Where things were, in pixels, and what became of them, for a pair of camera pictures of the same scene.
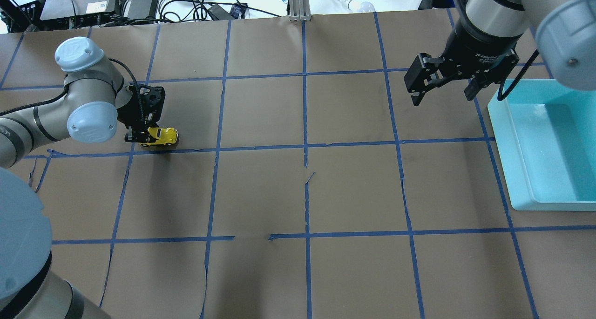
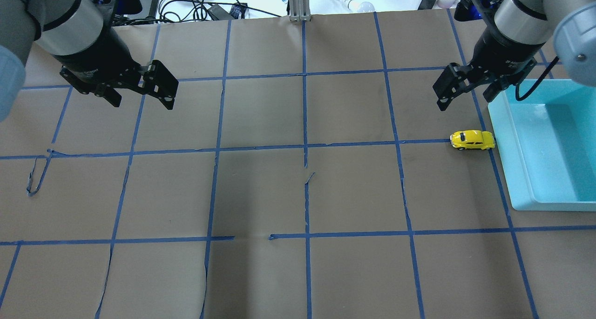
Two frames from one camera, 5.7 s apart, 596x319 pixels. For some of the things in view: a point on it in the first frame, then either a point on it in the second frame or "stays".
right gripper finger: (418, 94) → (446, 90)
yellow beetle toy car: (165, 136) → (472, 139)
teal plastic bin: (543, 135) stays
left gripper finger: (138, 136) → (157, 81)
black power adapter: (144, 3) → (128, 4)
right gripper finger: (475, 84) → (492, 91)
